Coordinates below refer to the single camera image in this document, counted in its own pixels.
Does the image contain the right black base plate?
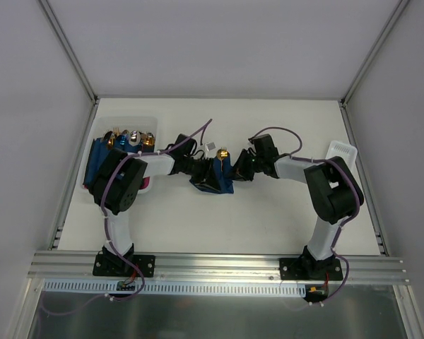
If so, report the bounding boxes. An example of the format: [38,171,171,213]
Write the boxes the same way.
[278,257,343,282]

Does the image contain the white plastic bin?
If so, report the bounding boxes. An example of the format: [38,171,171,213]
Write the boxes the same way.
[76,115,158,194]

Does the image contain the white perforated cutlery tray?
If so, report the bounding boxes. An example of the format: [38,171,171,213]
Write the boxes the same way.
[326,141,358,172]

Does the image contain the aluminium mounting rail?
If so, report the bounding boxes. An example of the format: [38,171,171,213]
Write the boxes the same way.
[28,250,411,285]

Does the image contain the left aluminium frame post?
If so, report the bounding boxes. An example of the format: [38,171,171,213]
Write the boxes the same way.
[37,0,98,102]

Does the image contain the right aluminium frame post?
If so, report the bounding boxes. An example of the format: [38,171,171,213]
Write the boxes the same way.
[341,0,411,107]

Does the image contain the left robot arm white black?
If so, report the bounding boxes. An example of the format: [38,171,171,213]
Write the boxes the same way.
[88,134,233,275]

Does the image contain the gold spoons in bin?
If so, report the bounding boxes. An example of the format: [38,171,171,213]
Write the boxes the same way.
[100,127,155,150]

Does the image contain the dark blue paper napkin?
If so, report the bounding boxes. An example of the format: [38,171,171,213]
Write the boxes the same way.
[189,157,234,194]

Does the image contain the gold spoon green handle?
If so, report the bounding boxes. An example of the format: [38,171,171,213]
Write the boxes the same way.
[216,148,230,162]

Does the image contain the rolled blue napkin bundles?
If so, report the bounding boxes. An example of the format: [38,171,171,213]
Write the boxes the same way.
[83,138,154,190]

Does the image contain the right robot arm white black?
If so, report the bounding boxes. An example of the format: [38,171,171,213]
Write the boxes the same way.
[229,133,364,281]

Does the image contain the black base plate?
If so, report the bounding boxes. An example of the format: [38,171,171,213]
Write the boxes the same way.
[278,257,343,282]
[92,249,156,278]

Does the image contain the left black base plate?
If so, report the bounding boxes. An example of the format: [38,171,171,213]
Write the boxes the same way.
[92,249,156,278]

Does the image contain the white slotted cable duct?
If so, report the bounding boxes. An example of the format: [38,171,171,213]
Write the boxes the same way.
[42,278,307,298]

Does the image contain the aluminium frame post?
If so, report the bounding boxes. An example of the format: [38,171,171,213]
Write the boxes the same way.
[341,0,411,107]
[37,0,98,102]

